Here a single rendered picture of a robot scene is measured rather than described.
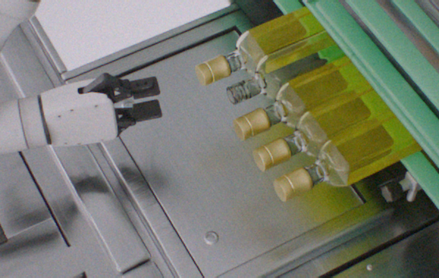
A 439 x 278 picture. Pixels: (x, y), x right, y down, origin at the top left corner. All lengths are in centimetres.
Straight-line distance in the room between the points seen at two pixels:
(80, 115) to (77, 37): 32
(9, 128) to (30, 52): 31
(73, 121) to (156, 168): 18
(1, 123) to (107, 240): 24
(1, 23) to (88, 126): 19
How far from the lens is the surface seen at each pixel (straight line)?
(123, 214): 144
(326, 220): 143
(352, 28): 141
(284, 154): 133
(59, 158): 150
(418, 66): 128
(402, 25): 133
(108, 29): 165
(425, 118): 132
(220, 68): 141
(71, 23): 167
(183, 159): 148
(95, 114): 135
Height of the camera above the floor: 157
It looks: 16 degrees down
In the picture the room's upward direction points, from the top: 114 degrees counter-clockwise
